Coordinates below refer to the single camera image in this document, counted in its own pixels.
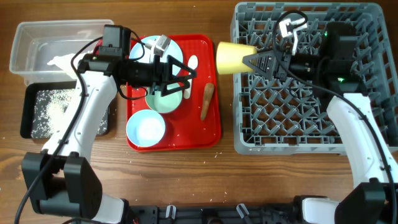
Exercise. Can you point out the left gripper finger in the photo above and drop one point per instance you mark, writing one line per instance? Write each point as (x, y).
(171, 61)
(175, 88)

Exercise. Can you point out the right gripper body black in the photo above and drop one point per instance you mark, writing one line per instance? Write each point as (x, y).
(304, 65)

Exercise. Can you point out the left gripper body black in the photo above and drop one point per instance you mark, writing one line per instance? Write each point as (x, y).
(145, 74)

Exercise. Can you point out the green bowl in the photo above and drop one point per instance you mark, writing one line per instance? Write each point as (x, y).
(163, 104)

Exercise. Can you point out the yellow cup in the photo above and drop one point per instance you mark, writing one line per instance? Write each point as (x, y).
(229, 58)

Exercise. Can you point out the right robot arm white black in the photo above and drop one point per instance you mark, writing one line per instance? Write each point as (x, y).
(342, 95)

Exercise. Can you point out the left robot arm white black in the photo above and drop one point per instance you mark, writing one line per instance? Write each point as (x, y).
(60, 180)

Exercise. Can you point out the red wrapper waste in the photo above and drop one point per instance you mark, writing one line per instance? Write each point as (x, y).
(96, 49)

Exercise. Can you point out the grey dishwasher rack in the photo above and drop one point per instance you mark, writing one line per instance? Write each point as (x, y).
(275, 117)

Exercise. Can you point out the crumpled white paper waste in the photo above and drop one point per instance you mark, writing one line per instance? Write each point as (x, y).
(64, 63)

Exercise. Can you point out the large light blue plate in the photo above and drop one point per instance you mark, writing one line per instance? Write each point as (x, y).
(173, 49)

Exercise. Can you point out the white plastic spoon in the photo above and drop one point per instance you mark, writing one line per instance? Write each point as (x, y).
(192, 63)

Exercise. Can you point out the brown carrot-shaped food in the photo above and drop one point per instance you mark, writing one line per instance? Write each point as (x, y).
(207, 95)

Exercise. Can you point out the red serving tray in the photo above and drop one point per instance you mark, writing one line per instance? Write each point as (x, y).
(184, 128)

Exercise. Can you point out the small light blue bowl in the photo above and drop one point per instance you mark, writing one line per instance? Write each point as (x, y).
(145, 128)

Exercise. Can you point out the rice grains pile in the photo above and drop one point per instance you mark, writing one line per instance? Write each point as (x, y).
(49, 109)

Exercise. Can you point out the black tray bin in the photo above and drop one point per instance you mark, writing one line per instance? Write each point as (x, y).
(28, 108)

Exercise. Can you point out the clear plastic bin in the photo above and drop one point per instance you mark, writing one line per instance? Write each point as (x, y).
(36, 43)

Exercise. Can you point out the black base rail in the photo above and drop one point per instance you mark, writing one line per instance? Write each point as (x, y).
(278, 213)

